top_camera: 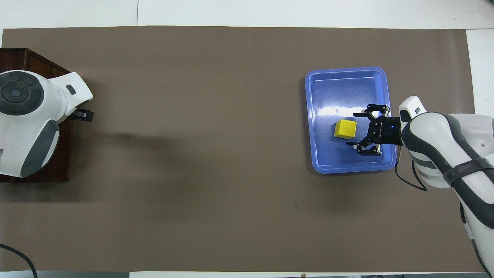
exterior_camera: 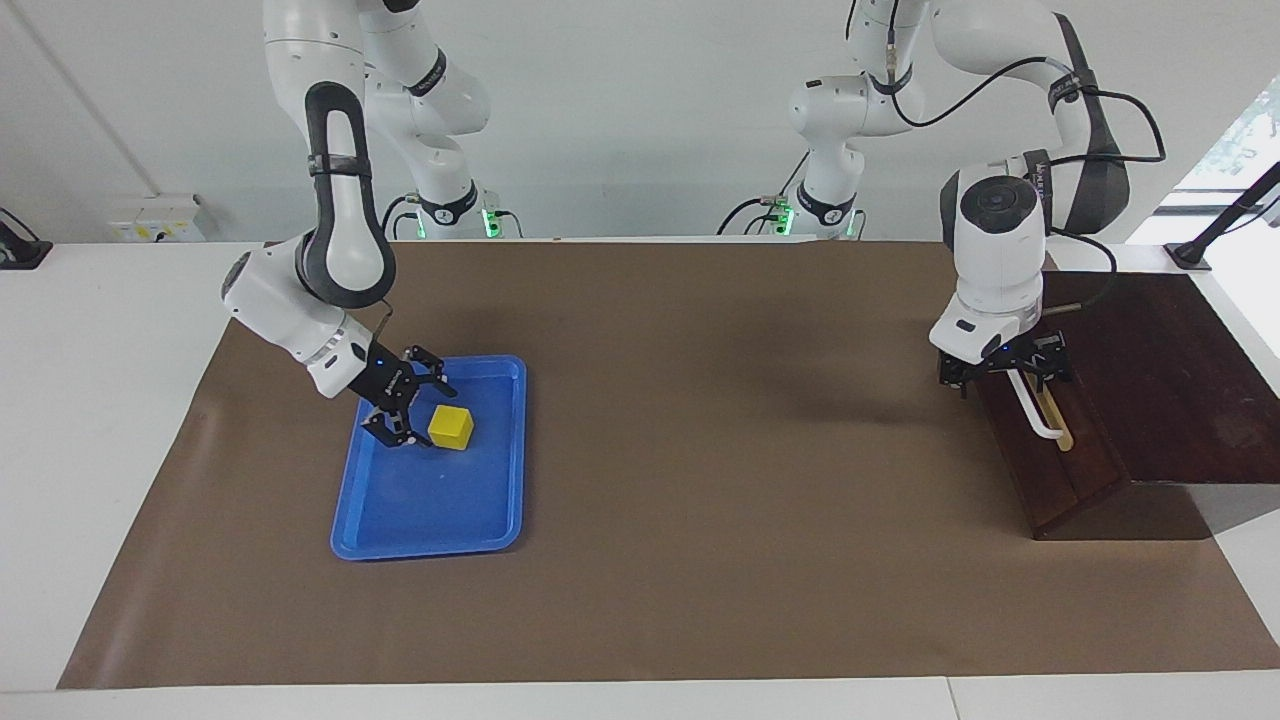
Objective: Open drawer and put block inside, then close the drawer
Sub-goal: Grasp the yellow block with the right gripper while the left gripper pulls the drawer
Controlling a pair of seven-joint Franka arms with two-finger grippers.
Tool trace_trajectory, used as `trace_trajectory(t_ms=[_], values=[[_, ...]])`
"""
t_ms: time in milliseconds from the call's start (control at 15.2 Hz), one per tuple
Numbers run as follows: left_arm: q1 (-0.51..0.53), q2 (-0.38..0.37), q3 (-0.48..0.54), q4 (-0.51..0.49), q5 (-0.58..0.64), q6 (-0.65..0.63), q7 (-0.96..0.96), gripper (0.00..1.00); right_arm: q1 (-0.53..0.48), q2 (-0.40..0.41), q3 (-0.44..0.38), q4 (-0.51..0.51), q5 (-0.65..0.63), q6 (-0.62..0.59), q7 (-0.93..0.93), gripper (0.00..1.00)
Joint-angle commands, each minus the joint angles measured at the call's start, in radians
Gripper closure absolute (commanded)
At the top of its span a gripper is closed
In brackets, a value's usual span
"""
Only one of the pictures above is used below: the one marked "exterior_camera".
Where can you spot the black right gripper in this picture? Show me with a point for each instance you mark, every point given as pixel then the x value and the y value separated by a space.
pixel 388 380

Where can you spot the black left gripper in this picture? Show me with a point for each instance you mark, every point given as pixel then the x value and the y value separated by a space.
pixel 1005 358

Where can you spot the yellow block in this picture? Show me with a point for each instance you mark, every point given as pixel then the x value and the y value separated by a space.
pixel 450 428

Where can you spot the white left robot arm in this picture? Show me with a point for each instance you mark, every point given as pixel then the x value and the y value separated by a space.
pixel 1000 250

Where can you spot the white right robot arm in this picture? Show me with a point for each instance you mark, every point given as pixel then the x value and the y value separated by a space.
pixel 345 250

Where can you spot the blue plastic tray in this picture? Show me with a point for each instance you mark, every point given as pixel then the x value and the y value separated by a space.
pixel 430 500

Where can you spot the dark wooden cabinet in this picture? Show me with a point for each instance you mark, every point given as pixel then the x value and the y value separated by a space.
pixel 1180 380

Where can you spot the black pole stand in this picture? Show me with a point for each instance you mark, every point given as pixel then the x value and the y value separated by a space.
pixel 1225 215

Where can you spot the brown table mat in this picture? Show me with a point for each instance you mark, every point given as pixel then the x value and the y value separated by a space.
pixel 700 500

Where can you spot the bright window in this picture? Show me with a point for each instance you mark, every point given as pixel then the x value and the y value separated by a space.
pixel 1235 150

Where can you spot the black desk clamp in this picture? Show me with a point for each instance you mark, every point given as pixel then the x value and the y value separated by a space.
pixel 20 250

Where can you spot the white wall socket box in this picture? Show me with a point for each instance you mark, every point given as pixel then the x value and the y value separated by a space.
pixel 150 225

